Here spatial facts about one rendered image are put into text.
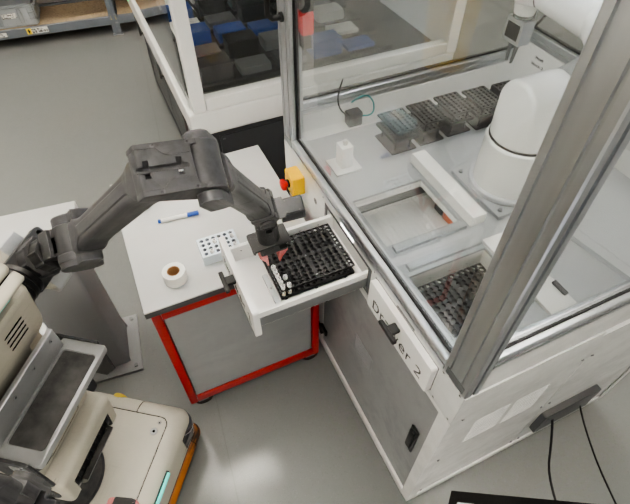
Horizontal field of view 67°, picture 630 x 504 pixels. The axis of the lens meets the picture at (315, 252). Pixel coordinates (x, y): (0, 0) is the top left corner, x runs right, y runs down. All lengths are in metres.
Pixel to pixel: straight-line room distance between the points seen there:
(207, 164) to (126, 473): 1.30
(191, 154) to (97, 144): 2.84
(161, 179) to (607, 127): 0.54
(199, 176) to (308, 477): 1.50
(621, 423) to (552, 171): 1.83
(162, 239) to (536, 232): 1.22
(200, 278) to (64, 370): 0.55
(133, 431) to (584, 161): 1.61
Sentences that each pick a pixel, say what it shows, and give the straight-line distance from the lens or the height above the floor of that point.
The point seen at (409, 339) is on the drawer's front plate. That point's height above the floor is 0.92.
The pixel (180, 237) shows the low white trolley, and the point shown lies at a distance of 1.65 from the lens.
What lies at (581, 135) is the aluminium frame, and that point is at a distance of 0.65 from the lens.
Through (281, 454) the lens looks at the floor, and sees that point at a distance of 2.04.
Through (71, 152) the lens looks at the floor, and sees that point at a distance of 3.54.
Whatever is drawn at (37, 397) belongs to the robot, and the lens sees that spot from 1.12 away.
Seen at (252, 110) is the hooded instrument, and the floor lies 0.86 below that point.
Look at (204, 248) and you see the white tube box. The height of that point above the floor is 0.80.
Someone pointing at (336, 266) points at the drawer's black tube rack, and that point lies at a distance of 1.33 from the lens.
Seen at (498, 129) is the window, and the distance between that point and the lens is 0.77.
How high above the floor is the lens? 1.93
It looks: 49 degrees down
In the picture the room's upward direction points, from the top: straight up
